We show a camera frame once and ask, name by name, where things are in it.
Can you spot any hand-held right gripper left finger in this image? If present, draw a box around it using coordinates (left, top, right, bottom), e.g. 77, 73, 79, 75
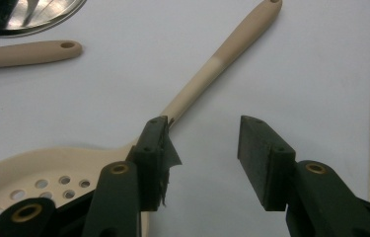
82, 115, 183, 237

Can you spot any beige kitchen utensil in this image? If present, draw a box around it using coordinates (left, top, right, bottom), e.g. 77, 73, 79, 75
0, 39, 84, 70

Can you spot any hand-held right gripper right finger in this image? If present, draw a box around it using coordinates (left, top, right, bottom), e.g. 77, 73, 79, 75
237, 115, 370, 237

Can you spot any white table sheet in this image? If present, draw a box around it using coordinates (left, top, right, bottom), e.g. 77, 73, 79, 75
0, 0, 370, 237

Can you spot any steel utensil stand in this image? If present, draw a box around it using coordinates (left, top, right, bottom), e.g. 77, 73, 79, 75
0, 0, 88, 39

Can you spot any beige slotted skimmer spoon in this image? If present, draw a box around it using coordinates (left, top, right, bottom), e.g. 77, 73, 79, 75
0, 0, 284, 237

